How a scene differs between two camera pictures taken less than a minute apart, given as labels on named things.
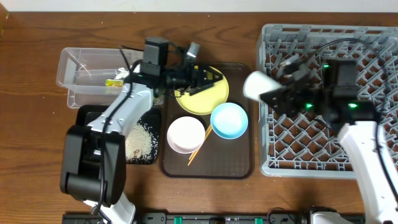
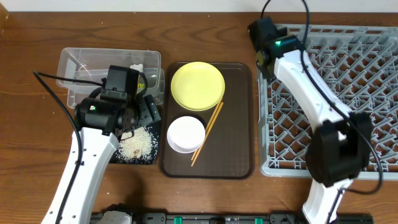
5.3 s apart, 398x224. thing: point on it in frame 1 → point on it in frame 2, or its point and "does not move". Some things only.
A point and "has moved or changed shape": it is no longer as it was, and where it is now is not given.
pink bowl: (186, 134) does not move
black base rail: (88, 218) does not move
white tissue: (123, 73) has moved or changed shape
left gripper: (197, 77) → (153, 107)
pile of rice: (140, 142) does not move
